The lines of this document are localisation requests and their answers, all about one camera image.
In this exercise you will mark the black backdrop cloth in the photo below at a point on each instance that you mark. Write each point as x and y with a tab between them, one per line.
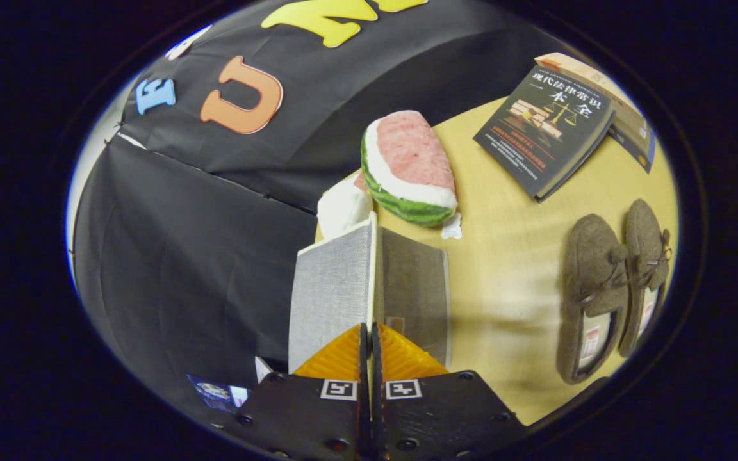
183	256

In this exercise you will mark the white plush toy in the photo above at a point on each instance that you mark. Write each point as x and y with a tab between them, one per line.
340	208

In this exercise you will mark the watermelon slice plush toy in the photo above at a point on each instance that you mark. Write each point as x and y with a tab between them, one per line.
410	153

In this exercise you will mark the brown fuzzy slipper shoe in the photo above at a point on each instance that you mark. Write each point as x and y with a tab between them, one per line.
590	256
643	230

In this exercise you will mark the pale book with white label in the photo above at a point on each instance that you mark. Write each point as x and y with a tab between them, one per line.
635	121

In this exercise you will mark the black cover book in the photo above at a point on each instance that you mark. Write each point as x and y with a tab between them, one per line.
545	128

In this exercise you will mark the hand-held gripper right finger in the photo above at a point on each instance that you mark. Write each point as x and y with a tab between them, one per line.
439	416

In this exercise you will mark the beige cover book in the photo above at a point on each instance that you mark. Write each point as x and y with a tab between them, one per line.
590	73

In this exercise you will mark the blue printed leaflet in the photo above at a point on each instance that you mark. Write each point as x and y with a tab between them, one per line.
212	390

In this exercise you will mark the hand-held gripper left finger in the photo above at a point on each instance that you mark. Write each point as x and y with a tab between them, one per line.
305	416

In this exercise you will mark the white printed sheet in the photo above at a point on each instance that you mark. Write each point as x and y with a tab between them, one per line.
262	371

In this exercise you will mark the blue cover book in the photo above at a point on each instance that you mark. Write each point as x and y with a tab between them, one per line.
638	150

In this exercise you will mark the grey fabric storage box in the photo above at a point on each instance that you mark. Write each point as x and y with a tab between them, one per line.
334	288

